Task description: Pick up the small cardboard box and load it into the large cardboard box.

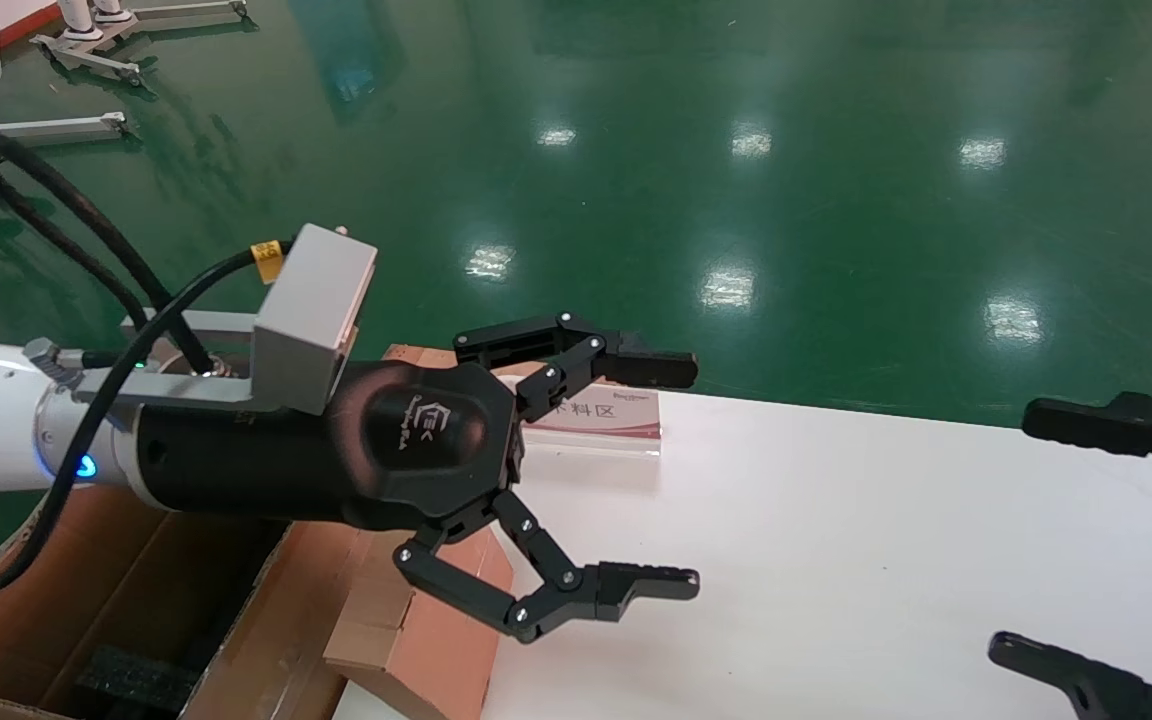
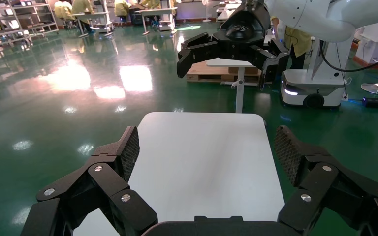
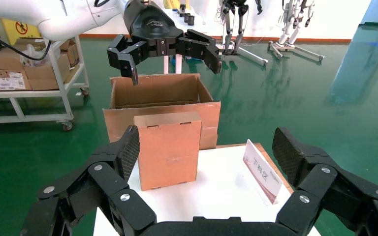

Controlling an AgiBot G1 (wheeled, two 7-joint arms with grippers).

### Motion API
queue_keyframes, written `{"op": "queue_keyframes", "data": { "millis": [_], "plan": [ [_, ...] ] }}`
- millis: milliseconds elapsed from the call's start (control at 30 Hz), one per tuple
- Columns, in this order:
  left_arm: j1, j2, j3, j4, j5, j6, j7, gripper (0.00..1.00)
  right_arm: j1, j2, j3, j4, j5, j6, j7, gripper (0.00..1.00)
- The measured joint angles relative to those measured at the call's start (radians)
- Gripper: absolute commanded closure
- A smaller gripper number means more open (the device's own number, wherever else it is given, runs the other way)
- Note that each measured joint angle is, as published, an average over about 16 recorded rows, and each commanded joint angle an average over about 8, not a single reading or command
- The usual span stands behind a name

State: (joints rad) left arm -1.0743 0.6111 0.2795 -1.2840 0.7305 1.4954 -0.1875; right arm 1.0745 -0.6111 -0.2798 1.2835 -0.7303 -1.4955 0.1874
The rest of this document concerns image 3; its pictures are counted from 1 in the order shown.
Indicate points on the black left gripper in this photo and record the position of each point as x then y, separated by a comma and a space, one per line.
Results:
151, 26

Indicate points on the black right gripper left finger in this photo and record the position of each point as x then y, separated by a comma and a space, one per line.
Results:
104, 185

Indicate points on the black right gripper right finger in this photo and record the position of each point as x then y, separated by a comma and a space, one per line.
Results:
326, 185

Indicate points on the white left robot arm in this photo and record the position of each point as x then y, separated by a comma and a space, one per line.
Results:
65, 16

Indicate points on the large open cardboard box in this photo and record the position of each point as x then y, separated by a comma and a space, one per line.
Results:
156, 91

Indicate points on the small brown cardboard box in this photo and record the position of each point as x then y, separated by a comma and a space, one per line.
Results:
71, 52

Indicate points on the plain brown cardboard box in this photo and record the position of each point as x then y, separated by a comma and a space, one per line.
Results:
42, 78

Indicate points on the cardboard box with white label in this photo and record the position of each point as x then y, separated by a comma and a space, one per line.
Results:
8, 79

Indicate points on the wide flat cardboard box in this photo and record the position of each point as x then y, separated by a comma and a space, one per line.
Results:
4, 58

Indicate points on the yellow object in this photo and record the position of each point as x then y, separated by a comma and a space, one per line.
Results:
171, 4

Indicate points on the white and red table sign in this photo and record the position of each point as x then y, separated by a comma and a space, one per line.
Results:
262, 171

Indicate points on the black humanoid robot on stand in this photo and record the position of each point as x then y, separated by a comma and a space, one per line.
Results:
233, 29

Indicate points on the white wheeled cart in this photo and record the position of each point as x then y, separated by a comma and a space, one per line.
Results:
62, 84

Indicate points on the white metal stand base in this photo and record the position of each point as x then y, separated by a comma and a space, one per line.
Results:
290, 29

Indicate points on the clear plastic bag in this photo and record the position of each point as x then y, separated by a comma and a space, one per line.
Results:
34, 55

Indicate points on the yellow warning sign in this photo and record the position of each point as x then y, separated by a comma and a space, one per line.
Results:
19, 31

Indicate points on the white tube frame table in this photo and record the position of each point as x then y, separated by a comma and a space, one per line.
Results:
178, 66

